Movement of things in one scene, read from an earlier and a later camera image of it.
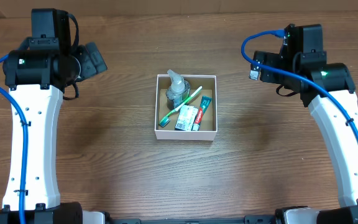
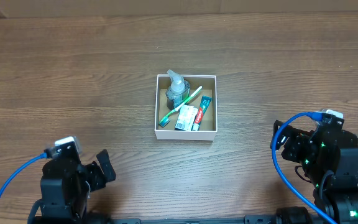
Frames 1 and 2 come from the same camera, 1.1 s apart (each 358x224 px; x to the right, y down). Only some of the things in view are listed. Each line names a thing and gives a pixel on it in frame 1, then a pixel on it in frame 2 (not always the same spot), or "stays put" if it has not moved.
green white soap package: x=186 y=117 stays put
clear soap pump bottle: x=178 y=93 stays put
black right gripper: x=271 y=61 -> x=298 y=141
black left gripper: x=90 y=68 -> x=99 y=180
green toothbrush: x=166 y=119 stays put
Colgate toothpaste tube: x=204 y=104 stays put
